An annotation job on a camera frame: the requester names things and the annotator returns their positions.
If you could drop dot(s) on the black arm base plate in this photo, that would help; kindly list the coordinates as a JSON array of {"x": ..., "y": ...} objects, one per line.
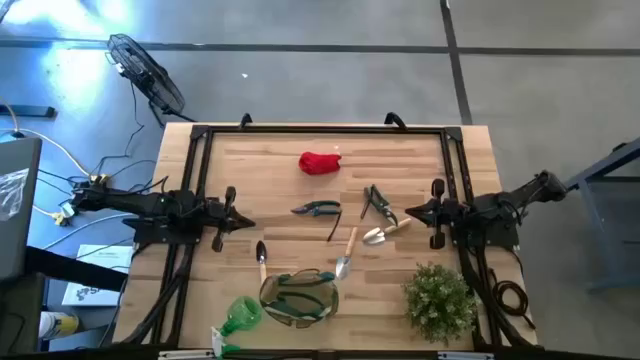
[
  {"x": 150, "y": 235},
  {"x": 500, "y": 237}
]

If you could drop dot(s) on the artificial green shrub plant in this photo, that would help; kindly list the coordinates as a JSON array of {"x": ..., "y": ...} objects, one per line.
[{"x": 440, "y": 305}]

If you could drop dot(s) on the black floor fan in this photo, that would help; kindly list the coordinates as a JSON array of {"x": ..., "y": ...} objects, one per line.
[{"x": 145, "y": 75}]

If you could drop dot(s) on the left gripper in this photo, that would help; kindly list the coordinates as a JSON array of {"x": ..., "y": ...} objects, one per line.
[{"x": 222, "y": 217}]

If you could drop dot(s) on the black metal table frame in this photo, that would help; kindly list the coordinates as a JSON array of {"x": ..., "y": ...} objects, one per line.
[{"x": 325, "y": 129}]

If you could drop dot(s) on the black desk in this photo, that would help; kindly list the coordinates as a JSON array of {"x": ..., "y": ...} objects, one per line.
[{"x": 75, "y": 267}]

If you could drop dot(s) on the red gardening gloves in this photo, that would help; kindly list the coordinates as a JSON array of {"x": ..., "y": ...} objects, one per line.
[{"x": 320, "y": 163}]

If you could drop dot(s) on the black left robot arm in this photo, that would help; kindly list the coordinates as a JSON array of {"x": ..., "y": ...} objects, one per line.
[{"x": 130, "y": 202}]

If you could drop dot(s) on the yellow white plug adapter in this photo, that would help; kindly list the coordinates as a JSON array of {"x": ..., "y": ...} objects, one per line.
[{"x": 62, "y": 217}]

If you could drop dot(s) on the yellow white can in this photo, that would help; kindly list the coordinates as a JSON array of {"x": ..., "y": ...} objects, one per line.
[{"x": 60, "y": 325}]

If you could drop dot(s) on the beige green canvas gardening bag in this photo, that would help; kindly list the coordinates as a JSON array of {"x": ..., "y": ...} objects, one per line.
[{"x": 300, "y": 300}]

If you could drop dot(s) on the white printed flat box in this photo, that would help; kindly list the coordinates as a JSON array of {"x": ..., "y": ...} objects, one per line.
[{"x": 92, "y": 295}]

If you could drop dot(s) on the blue metal cart frame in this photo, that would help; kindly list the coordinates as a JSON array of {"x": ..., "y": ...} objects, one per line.
[{"x": 594, "y": 240}]

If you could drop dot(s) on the grey metal bracket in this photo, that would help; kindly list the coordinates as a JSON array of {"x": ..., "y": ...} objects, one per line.
[
  {"x": 465, "y": 356},
  {"x": 185, "y": 355}
]

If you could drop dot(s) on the green plastic spray bottle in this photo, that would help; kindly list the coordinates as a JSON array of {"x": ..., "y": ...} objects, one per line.
[{"x": 242, "y": 312}]

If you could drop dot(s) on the clear plastic bag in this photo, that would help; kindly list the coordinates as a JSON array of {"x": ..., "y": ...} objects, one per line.
[{"x": 12, "y": 195}]

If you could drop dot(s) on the white printed paper sheet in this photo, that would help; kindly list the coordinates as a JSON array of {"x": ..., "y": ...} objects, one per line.
[{"x": 107, "y": 257}]

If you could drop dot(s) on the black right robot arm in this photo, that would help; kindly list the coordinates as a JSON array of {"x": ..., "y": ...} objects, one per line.
[{"x": 510, "y": 200}]

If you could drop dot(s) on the yellow power plug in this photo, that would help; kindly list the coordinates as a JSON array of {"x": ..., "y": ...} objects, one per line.
[{"x": 100, "y": 178}]

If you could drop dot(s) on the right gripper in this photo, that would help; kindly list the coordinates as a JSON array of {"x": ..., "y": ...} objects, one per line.
[{"x": 440, "y": 215}]

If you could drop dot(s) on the black pruning shears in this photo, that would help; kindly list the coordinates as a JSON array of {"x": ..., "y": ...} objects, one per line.
[{"x": 380, "y": 202}]

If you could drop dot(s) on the black floor bar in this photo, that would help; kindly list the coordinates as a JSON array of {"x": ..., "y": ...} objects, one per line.
[{"x": 30, "y": 111}]

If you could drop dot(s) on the grey box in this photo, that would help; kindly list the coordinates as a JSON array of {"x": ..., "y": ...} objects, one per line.
[{"x": 27, "y": 225}]

